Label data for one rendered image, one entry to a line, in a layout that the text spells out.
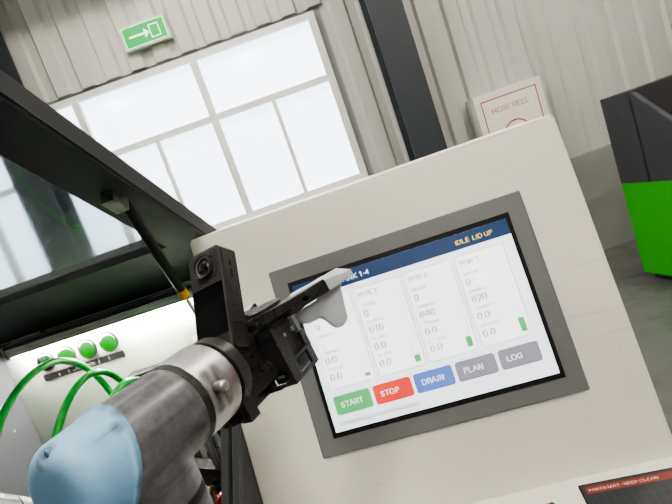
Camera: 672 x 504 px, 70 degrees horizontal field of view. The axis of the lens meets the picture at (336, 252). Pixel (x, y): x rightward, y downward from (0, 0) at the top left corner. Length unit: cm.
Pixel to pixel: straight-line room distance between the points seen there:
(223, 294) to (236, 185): 435
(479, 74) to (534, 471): 450
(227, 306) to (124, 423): 16
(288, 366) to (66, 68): 511
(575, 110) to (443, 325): 471
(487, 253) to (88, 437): 68
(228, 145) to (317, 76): 108
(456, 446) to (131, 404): 64
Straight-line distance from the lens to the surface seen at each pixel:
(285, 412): 93
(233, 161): 482
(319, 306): 53
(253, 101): 485
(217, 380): 42
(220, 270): 49
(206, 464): 113
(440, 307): 86
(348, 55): 492
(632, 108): 412
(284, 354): 49
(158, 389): 39
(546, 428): 92
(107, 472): 35
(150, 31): 516
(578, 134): 545
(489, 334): 87
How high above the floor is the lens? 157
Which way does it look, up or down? 8 degrees down
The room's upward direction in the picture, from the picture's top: 19 degrees counter-clockwise
